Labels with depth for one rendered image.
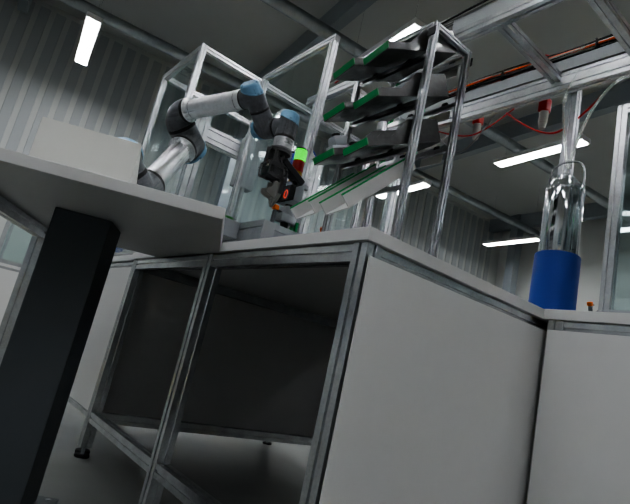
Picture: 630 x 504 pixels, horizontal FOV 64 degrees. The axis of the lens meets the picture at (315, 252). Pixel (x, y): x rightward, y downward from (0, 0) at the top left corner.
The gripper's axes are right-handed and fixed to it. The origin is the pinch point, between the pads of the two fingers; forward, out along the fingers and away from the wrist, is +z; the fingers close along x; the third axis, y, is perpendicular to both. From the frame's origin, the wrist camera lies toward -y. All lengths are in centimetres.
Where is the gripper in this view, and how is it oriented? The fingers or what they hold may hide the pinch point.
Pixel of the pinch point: (273, 204)
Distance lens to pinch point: 182.7
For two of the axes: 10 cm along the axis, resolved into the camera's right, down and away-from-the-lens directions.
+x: 6.1, -0.4, -7.9
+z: -2.2, 9.5, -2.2
